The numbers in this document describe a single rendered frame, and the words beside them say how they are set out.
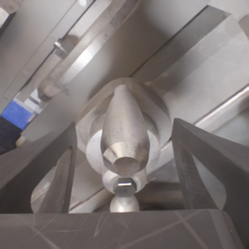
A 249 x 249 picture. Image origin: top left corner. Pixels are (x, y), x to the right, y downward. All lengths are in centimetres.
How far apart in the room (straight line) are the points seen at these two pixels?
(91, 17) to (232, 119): 23
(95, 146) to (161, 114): 7
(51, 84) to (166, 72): 16
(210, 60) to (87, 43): 14
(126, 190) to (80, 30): 24
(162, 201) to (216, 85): 21
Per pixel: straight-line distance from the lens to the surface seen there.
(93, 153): 21
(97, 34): 29
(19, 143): 105
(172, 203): 39
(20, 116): 467
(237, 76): 27
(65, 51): 31
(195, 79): 25
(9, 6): 37
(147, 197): 37
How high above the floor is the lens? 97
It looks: 25 degrees down
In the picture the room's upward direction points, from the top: 51 degrees counter-clockwise
